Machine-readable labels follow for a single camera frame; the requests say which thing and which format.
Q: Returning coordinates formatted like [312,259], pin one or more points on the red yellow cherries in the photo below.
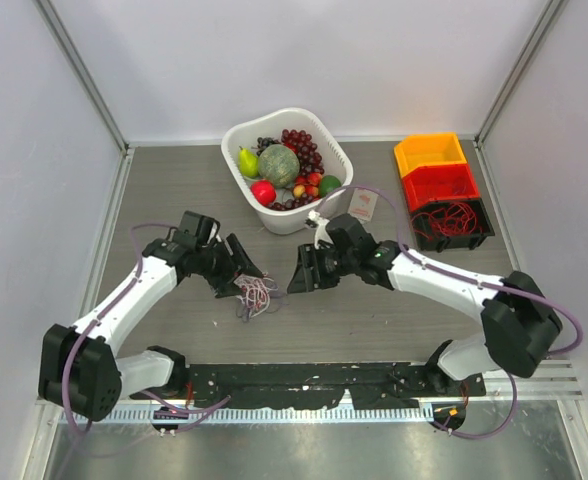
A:
[307,186]

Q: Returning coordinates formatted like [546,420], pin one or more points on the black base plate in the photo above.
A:
[307,386]

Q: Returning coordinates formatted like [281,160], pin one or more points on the green lime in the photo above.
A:
[328,184]

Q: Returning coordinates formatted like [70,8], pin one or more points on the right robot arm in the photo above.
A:
[519,326]

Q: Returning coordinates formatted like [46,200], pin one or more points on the white red card box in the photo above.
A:
[362,204]

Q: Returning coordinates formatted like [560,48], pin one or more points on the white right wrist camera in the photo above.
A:
[316,222]

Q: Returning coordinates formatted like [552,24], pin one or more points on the dark purple grape bunch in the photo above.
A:
[265,142]

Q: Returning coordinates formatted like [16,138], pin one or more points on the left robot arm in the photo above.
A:
[80,369]

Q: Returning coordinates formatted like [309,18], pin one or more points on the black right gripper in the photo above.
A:
[304,279]

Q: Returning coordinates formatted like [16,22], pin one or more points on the green melon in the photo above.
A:
[278,165]

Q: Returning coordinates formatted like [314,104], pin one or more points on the green pear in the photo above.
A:
[248,163]

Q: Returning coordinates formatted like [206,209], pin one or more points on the black storage bin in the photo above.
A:
[440,226]

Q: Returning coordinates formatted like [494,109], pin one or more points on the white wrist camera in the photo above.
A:
[316,222]
[214,236]

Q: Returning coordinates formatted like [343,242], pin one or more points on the aluminium rail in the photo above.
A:
[555,380]

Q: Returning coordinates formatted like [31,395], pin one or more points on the red storage bin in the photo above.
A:
[439,184]

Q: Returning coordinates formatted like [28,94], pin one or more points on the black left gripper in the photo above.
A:
[235,264]

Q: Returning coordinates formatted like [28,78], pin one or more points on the red grape bunch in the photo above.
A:
[306,150]

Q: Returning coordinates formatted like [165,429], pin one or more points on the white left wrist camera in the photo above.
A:
[214,236]

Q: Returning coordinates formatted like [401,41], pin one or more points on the red apple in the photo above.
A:
[264,192]

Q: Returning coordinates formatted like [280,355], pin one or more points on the yellow storage bin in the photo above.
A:
[427,150]

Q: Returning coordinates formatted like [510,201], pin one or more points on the dark red grapes front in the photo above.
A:
[292,203]

